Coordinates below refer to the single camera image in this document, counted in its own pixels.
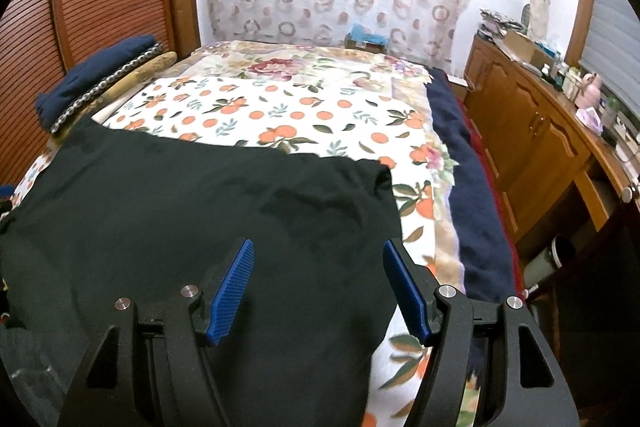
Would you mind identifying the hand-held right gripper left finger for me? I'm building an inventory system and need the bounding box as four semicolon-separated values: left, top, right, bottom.
57;237;256;427

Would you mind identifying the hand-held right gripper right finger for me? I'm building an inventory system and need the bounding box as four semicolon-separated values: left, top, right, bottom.
382;238;583;427

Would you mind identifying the black t-shirt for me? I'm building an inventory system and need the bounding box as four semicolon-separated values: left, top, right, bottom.
0;117;403;427

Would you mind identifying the navy blue blanket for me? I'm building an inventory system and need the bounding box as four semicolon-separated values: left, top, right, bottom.
425;67;521;303

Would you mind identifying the white bin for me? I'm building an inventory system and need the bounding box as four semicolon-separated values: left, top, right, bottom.
522;234;576;289

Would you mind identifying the orange print bedsheet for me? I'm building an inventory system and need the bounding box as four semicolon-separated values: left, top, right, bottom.
102;77;481;427

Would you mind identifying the wooden cabinet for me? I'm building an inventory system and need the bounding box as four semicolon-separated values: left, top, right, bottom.
460;32;640;248

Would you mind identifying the woven roll pillow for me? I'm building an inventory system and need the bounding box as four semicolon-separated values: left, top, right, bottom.
97;51;179;110

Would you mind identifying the beaded seat mat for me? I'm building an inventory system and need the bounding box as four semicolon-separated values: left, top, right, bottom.
50;42;168;138

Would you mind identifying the navy blue pillow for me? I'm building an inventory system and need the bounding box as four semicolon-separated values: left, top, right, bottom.
35;36;157;132

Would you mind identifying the pink plush toy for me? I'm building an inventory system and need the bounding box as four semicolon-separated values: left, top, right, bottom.
575;74;608;134

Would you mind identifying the white bottle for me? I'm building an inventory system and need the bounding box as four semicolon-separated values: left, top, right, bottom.
565;67;583;98

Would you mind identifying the cardboard box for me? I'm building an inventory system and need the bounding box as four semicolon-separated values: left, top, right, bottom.
495;29;551;68

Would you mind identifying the green bottle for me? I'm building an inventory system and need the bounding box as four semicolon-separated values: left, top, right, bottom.
602;97;621;128

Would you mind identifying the pile of patterned cloth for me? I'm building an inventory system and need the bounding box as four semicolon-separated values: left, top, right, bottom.
480;7;528;36

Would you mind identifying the window blind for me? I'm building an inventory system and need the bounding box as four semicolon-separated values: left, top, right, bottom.
582;0;640;98

